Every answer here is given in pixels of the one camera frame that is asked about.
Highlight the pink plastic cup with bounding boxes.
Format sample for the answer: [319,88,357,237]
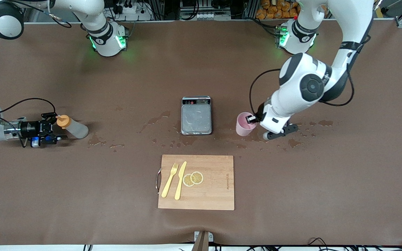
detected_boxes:
[236,112,257,137]

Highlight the sauce bottle with orange cap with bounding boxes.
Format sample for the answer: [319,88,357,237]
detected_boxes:
[56,115,89,139]

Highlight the silver kitchen scale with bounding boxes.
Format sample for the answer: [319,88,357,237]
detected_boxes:
[181,96,212,136]

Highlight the wooden cutting board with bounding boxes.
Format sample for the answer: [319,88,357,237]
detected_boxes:
[156,154,235,211]

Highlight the brown table mat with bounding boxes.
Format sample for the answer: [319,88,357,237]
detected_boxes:
[0,19,402,246]

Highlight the yellow plastic knife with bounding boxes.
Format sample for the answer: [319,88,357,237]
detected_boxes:
[174,161,187,201]

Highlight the orange snack bags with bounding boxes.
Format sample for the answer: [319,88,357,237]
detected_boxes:
[256,0,300,20]

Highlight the yellow plastic fork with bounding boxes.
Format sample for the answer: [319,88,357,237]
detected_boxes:
[161,162,179,198]

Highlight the white connector strip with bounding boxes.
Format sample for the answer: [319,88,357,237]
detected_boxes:
[196,12,231,20]

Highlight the white power strip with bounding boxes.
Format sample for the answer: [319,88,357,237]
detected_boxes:
[112,3,152,21]

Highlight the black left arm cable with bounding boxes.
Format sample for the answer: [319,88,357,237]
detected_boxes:
[249,52,355,117]

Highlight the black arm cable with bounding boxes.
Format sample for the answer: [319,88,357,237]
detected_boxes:
[0,98,57,147]
[249,52,355,117]

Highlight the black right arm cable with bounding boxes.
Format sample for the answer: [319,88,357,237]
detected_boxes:
[0,98,57,147]

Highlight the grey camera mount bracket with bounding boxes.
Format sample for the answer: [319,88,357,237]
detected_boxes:
[193,231,214,251]

